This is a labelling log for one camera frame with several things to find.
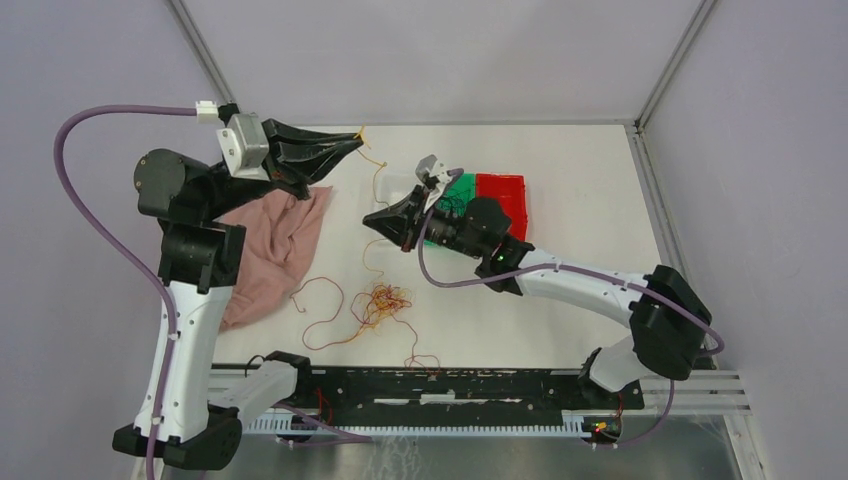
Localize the red plastic bin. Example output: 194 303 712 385
475 173 529 241

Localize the green plastic bin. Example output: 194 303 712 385
417 173 475 246

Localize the yellow cable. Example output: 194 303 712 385
354 125 392 280
351 281 415 342

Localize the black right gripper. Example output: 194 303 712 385
364 184 486 259

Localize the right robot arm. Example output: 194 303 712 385
363 186 711 408

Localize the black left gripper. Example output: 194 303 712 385
204 115 364 219

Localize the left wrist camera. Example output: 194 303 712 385
216 113 270 181

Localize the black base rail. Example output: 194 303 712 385
211 365 645 429

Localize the white cable duct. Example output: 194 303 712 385
244 411 591 439

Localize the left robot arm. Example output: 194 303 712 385
112 114 363 471

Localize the clear plastic bin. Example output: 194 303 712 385
368 172 423 214

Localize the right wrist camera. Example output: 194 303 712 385
415 155 464 212

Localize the pink cloth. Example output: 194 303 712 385
220 187 334 331

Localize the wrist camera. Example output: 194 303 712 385
415 155 464 212
216 113 270 181

